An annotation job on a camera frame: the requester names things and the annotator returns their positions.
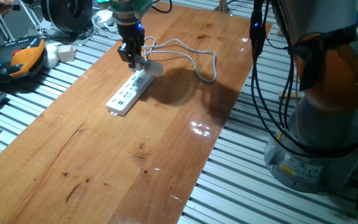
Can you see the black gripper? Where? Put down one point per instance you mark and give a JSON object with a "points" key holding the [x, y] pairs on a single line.
{"points": [[130, 35]]}

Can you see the white bulb holder with bulb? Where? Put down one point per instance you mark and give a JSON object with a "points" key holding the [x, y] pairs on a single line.
{"points": [[152, 68]]}

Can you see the silver orange robot arm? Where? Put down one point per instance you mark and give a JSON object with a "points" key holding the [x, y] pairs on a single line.
{"points": [[322, 18]]}

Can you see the white power strip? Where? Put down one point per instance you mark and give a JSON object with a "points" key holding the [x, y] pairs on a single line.
{"points": [[126, 96]]}

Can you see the light wooden cube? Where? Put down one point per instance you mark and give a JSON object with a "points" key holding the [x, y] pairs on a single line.
{"points": [[66, 53]]}

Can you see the white rounded object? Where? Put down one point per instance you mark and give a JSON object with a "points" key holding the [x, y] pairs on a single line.
{"points": [[51, 56]]}

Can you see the large black round spool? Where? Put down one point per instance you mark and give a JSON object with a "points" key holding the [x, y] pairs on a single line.
{"points": [[57, 15]]}

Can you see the orange black teach pendant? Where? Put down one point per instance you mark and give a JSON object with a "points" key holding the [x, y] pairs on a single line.
{"points": [[23, 59]]}

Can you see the brown wooden board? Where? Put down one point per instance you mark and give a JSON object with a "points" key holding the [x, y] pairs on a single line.
{"points": [[104, 171]]}

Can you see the wooden peg rack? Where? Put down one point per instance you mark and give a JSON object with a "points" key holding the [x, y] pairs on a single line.
{"points": [[281, 33]]}

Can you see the small wooden stick piece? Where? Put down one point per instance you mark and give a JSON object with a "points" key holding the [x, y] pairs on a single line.
{"points": [[289, 95]]}

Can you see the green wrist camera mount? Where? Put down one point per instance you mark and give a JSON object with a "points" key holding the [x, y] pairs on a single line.
{"points": [[141, 4]]}

